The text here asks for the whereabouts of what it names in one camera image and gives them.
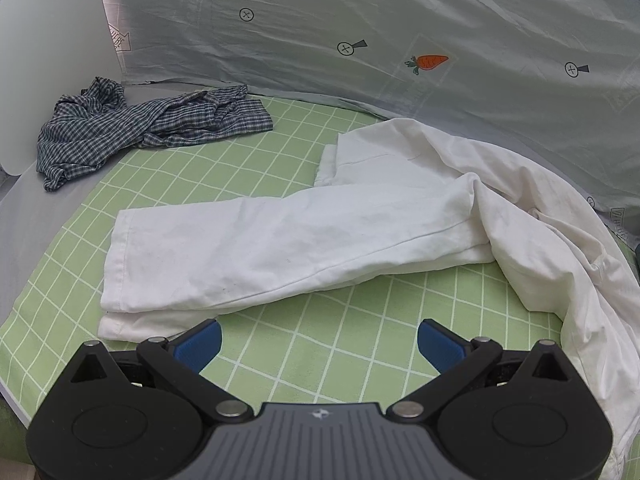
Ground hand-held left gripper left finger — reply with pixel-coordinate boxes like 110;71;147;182
66;318;251;424

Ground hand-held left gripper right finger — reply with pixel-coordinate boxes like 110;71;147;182
386;319;574;419

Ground white pants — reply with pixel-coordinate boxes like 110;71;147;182
97;117;640;480

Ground green grid bed sheet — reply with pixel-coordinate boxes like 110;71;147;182
0;86;626;461

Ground blue plaid shirt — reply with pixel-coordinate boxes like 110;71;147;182
36;76;274;192

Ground grey carrot print sheet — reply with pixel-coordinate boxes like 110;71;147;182
95;0;640;251

